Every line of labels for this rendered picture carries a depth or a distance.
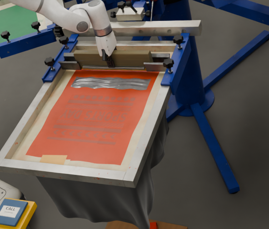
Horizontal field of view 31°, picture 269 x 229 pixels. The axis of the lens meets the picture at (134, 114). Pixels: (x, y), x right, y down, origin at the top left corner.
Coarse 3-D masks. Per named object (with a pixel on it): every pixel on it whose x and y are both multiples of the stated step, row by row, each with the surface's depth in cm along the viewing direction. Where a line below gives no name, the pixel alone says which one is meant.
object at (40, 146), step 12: (84, 72) 219; (96, 72) 217; (108, 72) 215; (60, 96) 210; (60, 108) 204; (48, 120) 200; (48, 132) 195; (36, 144) 191; (48, 144) 189; (60, 144) 188; (72, 144) 186; (36, 156) 186
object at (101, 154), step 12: (120, 72) 212; (132, 72) 211; (144, 72) 208; (156, 72) 207; (132, 96) 199; (144, 96) 197; (132, 108) 193; (132, 120) 188; (120, 132) 185; (132, 132) 183; (84, 144) 185; (96, 144) 183; (120, 144) 180; (72, 156) 181; (84, 156) 180; (96, 156) 178; (108, 156) 177; (120, 156) 176
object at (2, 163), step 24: (96, 48) 227; (120, 48) 223; (144, 48) 218; (168, 48) 214; (48, 96) 211; (168, 96) 191; (24, 120) 198; (144, 144) 172; (0, 168) 183; (24, 168) 178; (48, 168) 175; (72, 168) 172
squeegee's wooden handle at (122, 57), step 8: (80, 56) 213; (88, 56) 211; (96, 56) 210; (112, 56) 207; (120, 56) 205; (128, 56) 204; (136, 56) 203; (144, 56) 201; (80, 64) 216; (88, 64) 215; (96, 64) 213; (104, 64) 212; (120, 64) 209; (128, 64) 207; (136, 64) 206
